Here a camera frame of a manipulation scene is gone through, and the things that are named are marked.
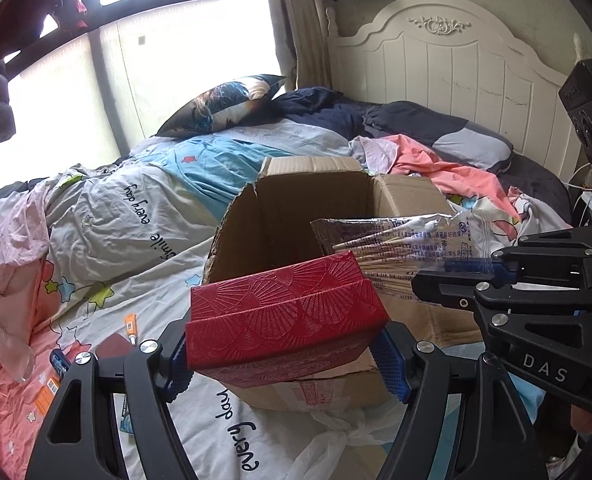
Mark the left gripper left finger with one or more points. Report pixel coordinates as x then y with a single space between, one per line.
80 437

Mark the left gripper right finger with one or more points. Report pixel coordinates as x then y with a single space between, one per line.
492 437

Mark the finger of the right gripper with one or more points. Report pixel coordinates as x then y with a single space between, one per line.
455 290
495 266

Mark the plastic bag of wooden sticks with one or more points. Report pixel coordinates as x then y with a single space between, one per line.
391 251

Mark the small orange tube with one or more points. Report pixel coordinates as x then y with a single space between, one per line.
130 326

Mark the red patterned gift box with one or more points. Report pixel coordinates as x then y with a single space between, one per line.
283 324

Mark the dark red leather case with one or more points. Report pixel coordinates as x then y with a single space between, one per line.
113 346

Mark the orange carton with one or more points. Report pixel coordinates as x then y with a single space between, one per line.
46 395

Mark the dark blue shampoo bottle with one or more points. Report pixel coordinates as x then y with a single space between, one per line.
59 362

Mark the white plastic bag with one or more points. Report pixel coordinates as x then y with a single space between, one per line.
372 426

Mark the navy grey pillow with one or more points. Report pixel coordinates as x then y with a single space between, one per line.
454 139

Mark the pink garment on bed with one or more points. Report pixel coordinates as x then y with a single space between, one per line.
449 177

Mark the clear plastic container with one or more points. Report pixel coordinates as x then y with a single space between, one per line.
16 357

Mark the brown cardboard box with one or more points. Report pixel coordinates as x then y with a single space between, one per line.
268 226

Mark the navy blue blanket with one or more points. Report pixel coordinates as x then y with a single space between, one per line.
322 107

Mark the cream white headboard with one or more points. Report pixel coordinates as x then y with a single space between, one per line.
457 58

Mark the cartoon star print duvet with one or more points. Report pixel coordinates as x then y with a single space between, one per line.
104 262

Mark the light pink cloth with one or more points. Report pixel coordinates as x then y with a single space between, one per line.
24 244

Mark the dark patterned pillow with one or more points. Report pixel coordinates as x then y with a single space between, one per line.
222 107

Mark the beige curtain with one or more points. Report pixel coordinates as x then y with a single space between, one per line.
300 42

